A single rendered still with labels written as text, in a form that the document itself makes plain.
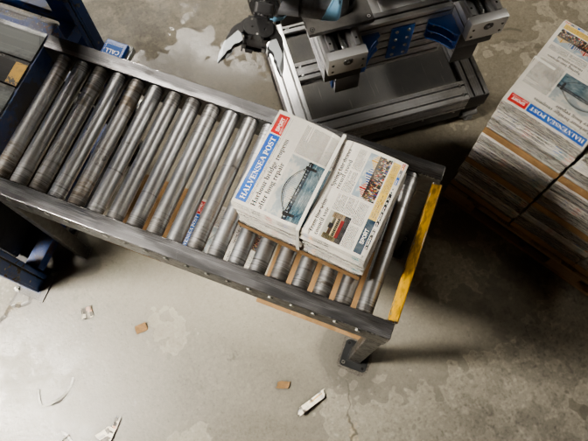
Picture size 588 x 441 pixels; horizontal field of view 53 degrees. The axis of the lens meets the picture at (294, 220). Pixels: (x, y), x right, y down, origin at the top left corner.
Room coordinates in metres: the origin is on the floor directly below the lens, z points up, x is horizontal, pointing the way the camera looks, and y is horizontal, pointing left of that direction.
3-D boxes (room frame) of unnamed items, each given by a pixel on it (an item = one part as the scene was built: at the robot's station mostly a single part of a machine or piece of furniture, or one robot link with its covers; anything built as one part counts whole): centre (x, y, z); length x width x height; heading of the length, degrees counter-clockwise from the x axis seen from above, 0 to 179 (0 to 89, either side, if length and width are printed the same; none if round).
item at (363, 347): (0.22, -0.23, 0.34); 0.06 x 0.06 x 0.68; 68
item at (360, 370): (0.22, -0.23, 0.01); 0.14 x 0.13 x 0.01; 158
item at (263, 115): (0.93, 0.17, 0.74); 1.34 x 0.05 x 0.12; 68
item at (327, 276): (0.52, -0.15, 0.78); 0.47 x 0.05 x 0.05; 158
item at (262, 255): (0.60, 0.03, 0.78); 0.47 x 0.05 x 0.05; 158
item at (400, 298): (0.43, -0.34, 0.81); 0.43 x 0.03 x 0.02; 158
